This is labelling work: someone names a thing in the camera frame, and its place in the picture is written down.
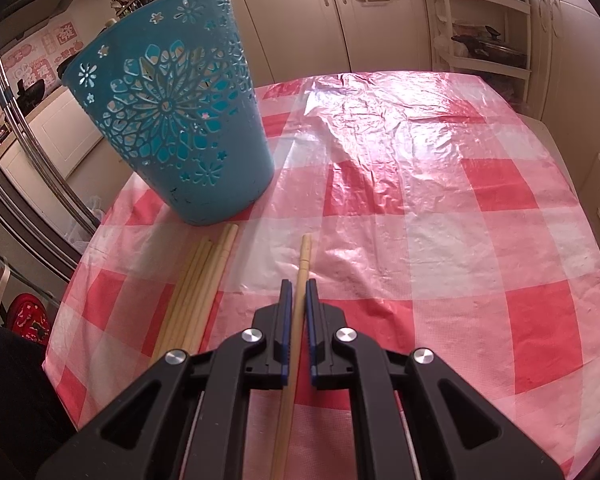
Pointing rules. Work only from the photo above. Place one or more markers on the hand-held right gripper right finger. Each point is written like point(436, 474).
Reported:
point(311, 325)

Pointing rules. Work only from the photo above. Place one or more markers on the white trolley rack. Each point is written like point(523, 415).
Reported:
point(522, 15)

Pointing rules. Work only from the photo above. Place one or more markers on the dark lidded pot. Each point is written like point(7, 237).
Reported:
point(495, 50)

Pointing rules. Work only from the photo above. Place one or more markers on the teal perforated plastic basket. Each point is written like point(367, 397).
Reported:
point(180, 110)

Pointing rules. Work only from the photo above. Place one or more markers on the cream base cabinet run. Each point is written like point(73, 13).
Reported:
point(290, 25)

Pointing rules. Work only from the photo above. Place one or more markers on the red patterned bag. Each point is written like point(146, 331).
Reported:
point(27, 320)

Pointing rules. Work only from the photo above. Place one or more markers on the person's dark trouser leg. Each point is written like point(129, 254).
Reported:
point(15, 410)

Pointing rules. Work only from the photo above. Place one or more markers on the dark sliding door frame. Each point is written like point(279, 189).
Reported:
point(10, 200)

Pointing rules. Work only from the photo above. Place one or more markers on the clear plastic floor bag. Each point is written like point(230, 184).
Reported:
point(85, 225)

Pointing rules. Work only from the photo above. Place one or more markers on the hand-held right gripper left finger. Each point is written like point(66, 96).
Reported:
point(286, 320)

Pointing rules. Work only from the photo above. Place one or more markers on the cream side cabinet run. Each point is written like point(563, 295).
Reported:
point(575, 85)

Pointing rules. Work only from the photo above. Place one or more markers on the cream drawer cabinet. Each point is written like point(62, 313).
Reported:
point(65, 130)

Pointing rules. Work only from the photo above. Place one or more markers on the red paper wall stickers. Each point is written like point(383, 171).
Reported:
point(55, 42)

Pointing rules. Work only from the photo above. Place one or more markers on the red white checked tablecloth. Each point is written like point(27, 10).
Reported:
point(430, 260)

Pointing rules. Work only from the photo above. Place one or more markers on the wooden chopstick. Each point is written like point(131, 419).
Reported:
point(225, 255)
point(218, 261)
point(186, 276)
point(196, 271)
point(205, 266)
point(305, 260)

